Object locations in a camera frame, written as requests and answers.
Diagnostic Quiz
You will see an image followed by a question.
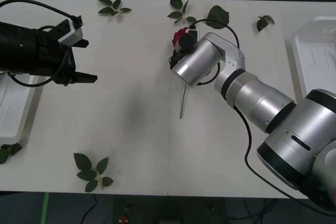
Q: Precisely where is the red artificial rose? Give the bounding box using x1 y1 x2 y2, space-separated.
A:
172 27 190 120

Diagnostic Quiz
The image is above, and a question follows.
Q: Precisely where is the small curled green leaf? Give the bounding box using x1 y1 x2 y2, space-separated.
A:
256 15 275 33

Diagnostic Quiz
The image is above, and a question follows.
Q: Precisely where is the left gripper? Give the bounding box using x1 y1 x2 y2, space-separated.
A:
32 28 98 86

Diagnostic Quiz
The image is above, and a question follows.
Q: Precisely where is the large single green leaf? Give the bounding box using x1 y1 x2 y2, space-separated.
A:
206 5 230 30

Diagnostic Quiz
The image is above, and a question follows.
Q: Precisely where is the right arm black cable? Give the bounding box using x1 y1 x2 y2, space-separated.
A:
188 18 316 204

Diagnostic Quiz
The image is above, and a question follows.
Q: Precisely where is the green floor tape strip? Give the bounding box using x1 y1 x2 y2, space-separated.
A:
40 191 51 224

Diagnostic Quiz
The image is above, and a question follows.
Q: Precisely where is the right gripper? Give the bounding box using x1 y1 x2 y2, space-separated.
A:
169 49 186 72

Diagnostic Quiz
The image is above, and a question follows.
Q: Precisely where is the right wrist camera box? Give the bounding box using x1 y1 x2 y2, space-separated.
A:
183 25 202 42

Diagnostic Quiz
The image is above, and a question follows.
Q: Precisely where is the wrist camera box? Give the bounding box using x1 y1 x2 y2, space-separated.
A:
53 18 85 45
183 25 202 42

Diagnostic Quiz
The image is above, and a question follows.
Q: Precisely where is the loose green leaf twig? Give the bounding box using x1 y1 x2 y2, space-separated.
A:
73 152 115 193
97 0 132 17
166 0 198 25
0 143 23 165

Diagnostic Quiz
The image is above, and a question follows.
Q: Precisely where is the shallow white box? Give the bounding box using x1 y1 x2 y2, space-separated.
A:
0 72 44 145
284 16 336 99

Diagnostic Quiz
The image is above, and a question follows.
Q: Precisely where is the black floor cable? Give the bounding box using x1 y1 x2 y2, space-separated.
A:
79 194 98 224

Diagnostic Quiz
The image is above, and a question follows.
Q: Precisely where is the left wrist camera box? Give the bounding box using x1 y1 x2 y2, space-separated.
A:
53 18 85 45

